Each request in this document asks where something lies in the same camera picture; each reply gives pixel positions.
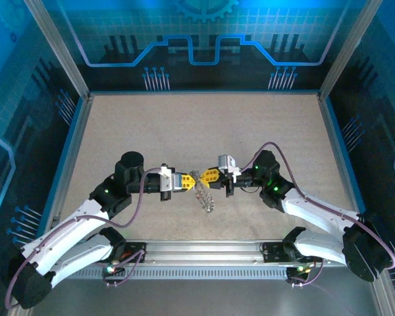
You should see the small LED controller board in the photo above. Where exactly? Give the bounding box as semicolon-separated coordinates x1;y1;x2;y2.
285;265;312;284
101;262;126;277

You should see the grey metal shelf panel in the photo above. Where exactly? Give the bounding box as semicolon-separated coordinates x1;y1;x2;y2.
6;278;395;316

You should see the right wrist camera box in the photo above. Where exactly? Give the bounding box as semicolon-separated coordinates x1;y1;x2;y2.
218;154;242;176

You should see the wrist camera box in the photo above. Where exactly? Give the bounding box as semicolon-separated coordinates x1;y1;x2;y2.
157;163;184;192
218;154;242;176

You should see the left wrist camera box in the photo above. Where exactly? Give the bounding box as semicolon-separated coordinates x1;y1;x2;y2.
157;163;184;192

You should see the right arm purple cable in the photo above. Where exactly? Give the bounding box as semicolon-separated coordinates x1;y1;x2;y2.
240;142;395;288

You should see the aluminium table side rail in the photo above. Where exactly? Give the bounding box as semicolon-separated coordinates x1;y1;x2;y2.
317;95;367;238
41;95;93;238

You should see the aluminium mounting rail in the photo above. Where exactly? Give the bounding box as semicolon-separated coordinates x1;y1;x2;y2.
57;239;350;268

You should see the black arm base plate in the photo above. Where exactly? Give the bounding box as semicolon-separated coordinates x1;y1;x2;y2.
118;242;147;264
261;242;299;264

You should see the aluminium table end rail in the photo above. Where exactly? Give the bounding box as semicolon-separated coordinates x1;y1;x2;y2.
88;90;320;97

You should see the slotted grey cable tray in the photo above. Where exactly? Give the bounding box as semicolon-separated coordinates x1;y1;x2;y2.
65;267;290;280

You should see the aluminium frame post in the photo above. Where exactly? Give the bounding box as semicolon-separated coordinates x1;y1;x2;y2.
23;0;90;99
317;0;384;99

